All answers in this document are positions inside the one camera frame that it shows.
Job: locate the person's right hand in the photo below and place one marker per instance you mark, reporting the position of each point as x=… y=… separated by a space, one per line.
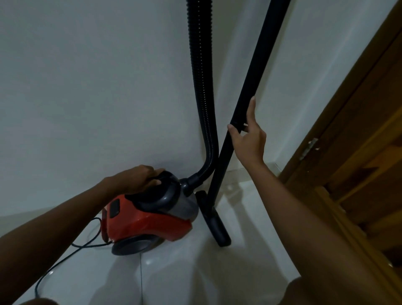
x=251 y=143

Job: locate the person's left hand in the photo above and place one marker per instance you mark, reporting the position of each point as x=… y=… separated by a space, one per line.
x=132 y=179

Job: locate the person's left fingers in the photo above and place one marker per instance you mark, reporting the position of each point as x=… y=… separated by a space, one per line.
x=153 y=176

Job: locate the person's right thumb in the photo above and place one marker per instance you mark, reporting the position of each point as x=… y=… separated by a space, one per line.
x=235 y=132

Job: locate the red and black vacuum cleaner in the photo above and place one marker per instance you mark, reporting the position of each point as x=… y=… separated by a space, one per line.
x=150 y=216

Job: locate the black vacuum wand tube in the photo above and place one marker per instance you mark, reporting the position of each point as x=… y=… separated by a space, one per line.
x=248 y=88

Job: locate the person's right forearm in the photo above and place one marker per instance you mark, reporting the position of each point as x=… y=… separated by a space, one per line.
x=314 y=238

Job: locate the person's left forearm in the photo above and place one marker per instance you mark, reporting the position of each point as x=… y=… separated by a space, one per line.
x=47 y=234

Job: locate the silver door hinge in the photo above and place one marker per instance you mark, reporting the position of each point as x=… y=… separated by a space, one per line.
x=308 y=148

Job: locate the black vacuum floor nozzle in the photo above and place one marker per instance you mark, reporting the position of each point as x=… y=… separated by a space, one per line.
x=216 y=221

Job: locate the brown wooden door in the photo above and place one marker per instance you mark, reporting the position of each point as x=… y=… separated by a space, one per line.
x=373 y=163

